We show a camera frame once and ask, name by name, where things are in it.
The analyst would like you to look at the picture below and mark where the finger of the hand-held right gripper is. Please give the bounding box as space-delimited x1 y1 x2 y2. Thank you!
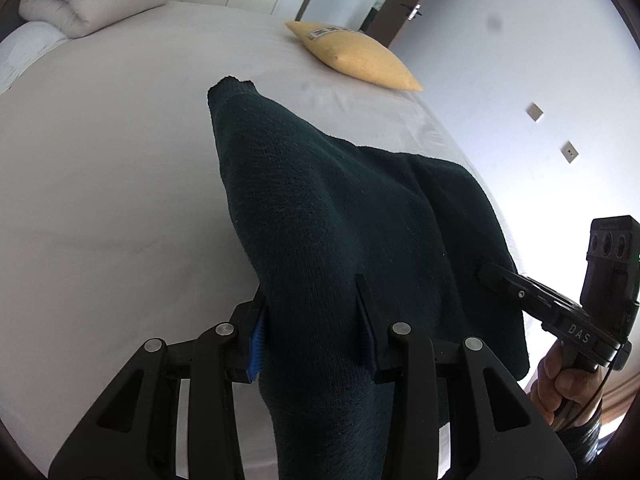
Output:
477 262 583 331

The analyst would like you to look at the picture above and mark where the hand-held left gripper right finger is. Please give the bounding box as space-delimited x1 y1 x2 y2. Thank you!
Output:
354 274 581 480

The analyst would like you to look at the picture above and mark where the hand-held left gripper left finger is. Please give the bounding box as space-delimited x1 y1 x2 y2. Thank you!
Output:
48 285 268 480

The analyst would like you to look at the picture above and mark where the dark green knitted sweater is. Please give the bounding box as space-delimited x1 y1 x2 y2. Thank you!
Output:
207 75 531 480

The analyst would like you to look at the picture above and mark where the person's right forearm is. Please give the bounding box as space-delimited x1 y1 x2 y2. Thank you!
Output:
554 407 623 480

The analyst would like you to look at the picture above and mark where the person's right hand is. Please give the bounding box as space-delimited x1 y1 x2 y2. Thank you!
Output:
530 345 608 428

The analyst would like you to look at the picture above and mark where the bed with light grey sheet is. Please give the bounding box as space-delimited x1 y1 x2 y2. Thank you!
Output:
0 0 526 480

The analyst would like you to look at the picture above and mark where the yellow pillow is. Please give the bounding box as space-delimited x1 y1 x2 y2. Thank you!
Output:
285 21 423 92

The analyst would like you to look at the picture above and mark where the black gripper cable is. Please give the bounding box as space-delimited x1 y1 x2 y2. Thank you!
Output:
565 365 617 426

